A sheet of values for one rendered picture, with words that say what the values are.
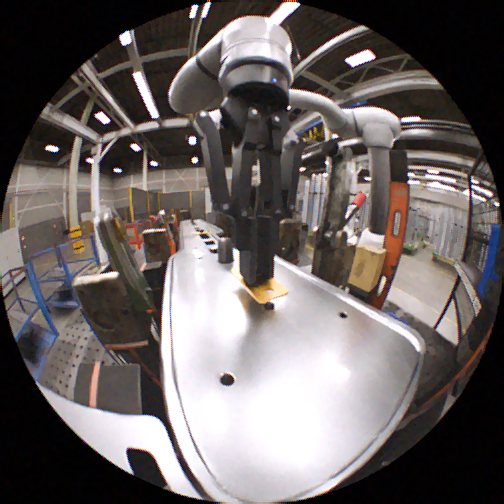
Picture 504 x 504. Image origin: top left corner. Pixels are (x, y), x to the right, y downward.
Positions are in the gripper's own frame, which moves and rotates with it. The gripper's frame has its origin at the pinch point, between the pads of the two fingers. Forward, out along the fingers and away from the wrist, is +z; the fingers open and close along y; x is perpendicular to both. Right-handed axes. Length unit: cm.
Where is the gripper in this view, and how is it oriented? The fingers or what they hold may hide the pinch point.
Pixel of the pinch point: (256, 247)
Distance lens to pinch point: 16.4
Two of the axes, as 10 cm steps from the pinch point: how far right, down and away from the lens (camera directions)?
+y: -8.9, 1.4, -4.3
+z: 0.0, 9.5, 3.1
